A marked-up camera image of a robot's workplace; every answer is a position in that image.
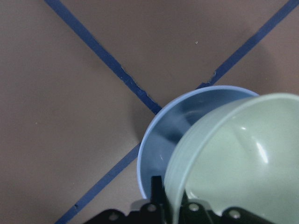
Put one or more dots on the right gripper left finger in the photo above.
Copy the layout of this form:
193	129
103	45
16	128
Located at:
155	211

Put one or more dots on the blue bowl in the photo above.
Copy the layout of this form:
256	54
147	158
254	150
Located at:
172	122

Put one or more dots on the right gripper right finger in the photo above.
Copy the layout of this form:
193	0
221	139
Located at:
194	212

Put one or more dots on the green bowl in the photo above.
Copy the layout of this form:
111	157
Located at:
244	154

